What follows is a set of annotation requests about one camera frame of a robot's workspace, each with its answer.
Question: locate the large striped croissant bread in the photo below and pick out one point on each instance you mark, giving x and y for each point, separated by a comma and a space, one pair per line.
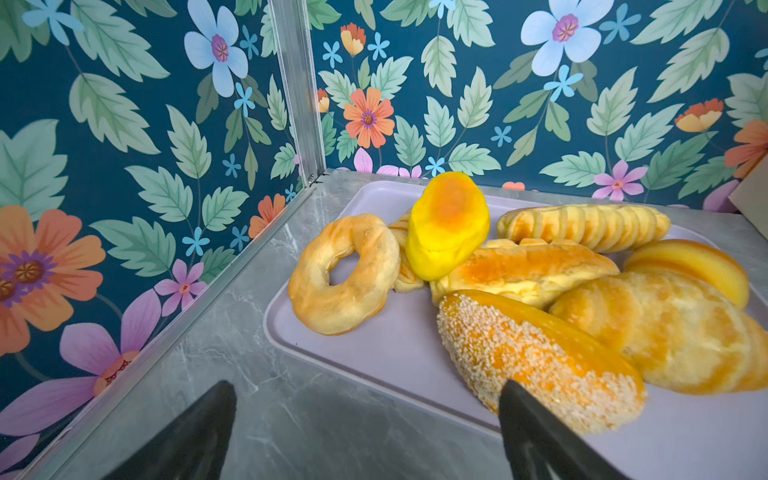
680, 333

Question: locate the ring shaped bagel bread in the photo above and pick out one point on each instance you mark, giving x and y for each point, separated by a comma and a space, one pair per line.
330, 309

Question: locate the small bread behind bagel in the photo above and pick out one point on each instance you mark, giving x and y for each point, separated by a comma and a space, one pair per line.
407, 280

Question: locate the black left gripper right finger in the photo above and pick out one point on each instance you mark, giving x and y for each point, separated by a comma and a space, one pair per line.
540, 446

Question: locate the blue checkered paper bag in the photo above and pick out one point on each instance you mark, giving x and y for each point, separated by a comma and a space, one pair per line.
750, 199

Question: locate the long ridged baguette bread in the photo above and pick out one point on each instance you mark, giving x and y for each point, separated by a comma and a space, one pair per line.
601, 228

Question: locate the small yellow striped bun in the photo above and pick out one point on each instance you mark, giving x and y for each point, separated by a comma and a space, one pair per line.
696, 260

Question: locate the golden glazed bread loaf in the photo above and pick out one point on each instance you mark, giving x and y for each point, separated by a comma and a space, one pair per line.
533, 271

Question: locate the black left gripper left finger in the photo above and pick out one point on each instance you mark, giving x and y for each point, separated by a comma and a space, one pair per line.
192, 446

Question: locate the sesame coated bread roll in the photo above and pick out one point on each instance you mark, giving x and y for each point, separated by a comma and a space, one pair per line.
492, 339

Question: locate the yellow mango shaped bread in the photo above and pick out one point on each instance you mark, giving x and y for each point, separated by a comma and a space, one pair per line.
449, 221

